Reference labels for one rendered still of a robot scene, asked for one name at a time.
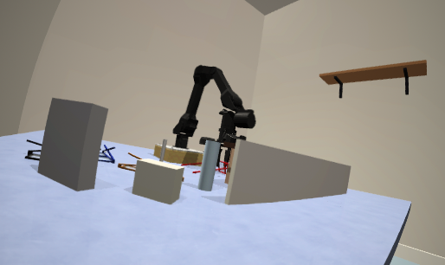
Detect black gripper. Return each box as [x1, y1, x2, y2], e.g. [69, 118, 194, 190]
[199, 126, 236, 168]

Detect blue glasses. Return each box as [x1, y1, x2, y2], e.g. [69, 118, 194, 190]
[99, 145, 115, 163]

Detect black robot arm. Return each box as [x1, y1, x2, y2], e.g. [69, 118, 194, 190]
[173, 65, 256, 150]

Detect orange glasses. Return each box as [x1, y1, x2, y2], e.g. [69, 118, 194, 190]
[118, 152, 142, 171]

